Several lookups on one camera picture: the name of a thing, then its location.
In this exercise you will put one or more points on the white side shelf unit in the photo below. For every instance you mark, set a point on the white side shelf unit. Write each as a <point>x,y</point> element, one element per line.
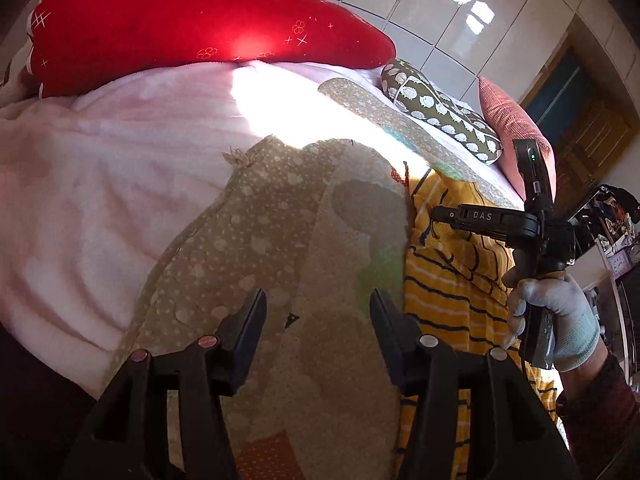
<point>616,310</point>

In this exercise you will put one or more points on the pink ribbed pillow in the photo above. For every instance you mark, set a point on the pink ribbed pillow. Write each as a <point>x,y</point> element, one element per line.
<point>510,125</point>

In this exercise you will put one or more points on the white glossy wardrobe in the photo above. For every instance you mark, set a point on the white glossy wardrobe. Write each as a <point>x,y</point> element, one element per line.
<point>440,20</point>

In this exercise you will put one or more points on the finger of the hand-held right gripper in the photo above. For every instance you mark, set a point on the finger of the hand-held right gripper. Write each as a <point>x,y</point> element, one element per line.
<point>480,217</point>

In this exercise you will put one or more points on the cluttered shelf with dark items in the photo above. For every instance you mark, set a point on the cluttered shelf with dark items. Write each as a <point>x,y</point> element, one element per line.
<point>612,215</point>

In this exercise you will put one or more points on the green hedgehog print pillow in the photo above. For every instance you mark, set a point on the green hedgehog print pillow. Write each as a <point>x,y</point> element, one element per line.
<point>440,110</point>

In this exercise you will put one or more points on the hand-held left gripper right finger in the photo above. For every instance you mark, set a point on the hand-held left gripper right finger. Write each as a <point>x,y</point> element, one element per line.
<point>388,331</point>

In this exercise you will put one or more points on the red patterned long pillow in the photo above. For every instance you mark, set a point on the red patterned long pillow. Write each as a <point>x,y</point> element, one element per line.
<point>175,15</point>

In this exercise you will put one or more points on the beige dotted patchwork quilt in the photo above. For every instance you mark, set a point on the beige dotted patchwork quilt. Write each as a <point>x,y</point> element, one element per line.
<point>300,240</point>

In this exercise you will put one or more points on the brown wooden door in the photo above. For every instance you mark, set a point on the brown wooden door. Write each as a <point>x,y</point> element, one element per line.
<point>590,125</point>

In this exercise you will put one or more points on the white alarm clock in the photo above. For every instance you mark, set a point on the white alarm clock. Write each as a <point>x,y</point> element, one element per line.
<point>619,263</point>

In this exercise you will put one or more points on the yellow striped knit sweater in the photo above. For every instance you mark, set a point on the yellow striped knit sweater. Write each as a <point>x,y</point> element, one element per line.
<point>450,300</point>

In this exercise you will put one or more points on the person's right forearm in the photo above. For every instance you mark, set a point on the person's right forearm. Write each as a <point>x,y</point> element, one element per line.
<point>600,410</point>

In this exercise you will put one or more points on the pale pink fleece blanket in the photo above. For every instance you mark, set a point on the pale pink fleece blanket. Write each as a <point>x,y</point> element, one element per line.
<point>100,185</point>

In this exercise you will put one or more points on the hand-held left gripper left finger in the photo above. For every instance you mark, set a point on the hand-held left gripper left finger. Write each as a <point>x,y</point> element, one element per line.
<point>250,331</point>

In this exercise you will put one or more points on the person's right hand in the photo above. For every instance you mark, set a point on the person's right hand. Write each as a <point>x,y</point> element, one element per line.
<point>570,312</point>

